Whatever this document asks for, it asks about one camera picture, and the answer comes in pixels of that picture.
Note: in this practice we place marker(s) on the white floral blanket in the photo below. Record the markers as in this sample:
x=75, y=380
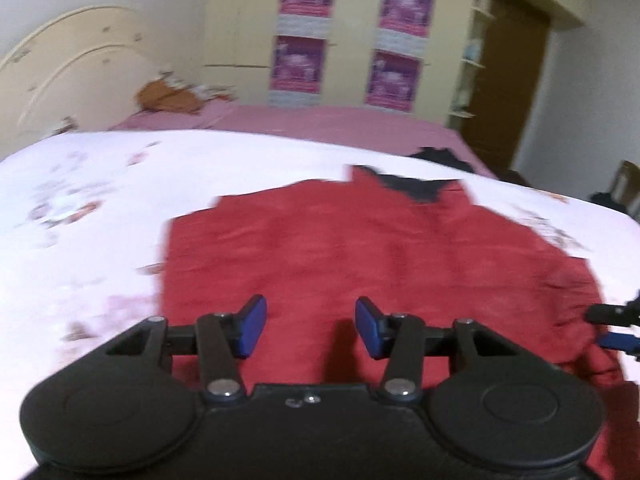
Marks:
x=85, y=220

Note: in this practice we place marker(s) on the black cloth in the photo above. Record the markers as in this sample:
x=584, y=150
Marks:
x=440, y=156

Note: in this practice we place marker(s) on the pink bed sheet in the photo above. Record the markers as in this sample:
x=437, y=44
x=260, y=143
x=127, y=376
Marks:
x=320, y=120

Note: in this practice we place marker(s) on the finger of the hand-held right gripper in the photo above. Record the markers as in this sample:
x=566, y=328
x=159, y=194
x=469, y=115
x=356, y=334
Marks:
x=619, y=342
x=612, y=313

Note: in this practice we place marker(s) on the cream bed headboard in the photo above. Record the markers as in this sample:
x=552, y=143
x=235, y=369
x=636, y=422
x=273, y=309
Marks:
x=65, y=70

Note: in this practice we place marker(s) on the orange cloth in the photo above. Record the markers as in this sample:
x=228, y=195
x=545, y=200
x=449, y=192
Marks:
x=167, y=97

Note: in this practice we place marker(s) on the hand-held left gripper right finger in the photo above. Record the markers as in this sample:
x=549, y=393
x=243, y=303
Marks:
x=367, y=327

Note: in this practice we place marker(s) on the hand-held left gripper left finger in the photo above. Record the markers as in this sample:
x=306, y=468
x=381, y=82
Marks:
x=253, y=324

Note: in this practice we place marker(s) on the cream wardrobe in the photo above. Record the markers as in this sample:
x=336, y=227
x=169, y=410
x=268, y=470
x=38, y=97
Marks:
x=345, y=35

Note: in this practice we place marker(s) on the brown wooden door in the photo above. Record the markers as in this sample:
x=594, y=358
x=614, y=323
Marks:
x=510, y=90

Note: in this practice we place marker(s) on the white corner shelf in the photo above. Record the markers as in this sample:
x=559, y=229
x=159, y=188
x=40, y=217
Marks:
x=470, y=55

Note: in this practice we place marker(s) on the red garment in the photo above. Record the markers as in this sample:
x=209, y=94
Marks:
x=350, y=265

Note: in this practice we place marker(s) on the wooden chair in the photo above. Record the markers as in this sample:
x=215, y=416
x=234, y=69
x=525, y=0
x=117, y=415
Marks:
x=622, y=185

